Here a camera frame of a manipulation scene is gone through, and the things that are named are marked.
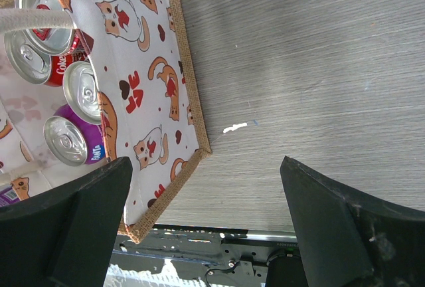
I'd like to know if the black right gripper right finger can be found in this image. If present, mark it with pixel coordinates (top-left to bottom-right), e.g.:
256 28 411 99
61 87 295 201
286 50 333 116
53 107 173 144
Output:
280 157 424 286

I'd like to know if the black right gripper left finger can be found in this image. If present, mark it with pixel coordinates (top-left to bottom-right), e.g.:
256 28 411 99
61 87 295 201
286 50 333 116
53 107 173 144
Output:
1 157 133 286

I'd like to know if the purple Fanta can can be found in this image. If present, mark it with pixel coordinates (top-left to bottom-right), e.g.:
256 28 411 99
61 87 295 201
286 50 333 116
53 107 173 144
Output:
0 185 20 207
43 104 106 167

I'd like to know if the red Coca-Cola can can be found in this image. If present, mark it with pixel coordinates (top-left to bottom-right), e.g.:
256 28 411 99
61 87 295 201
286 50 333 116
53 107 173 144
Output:
62 61 101 125
4 31 88 87

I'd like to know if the brown canvas tote bag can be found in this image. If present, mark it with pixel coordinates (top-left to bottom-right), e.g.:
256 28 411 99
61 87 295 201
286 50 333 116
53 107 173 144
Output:
1 0 211 242

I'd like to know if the silver blue Red Bull can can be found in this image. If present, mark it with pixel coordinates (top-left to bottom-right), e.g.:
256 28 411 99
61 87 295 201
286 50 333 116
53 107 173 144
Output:
15 0 84 56

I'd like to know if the black mounting rail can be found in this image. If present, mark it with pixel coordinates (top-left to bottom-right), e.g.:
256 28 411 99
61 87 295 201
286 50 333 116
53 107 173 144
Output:
104 225 308 286

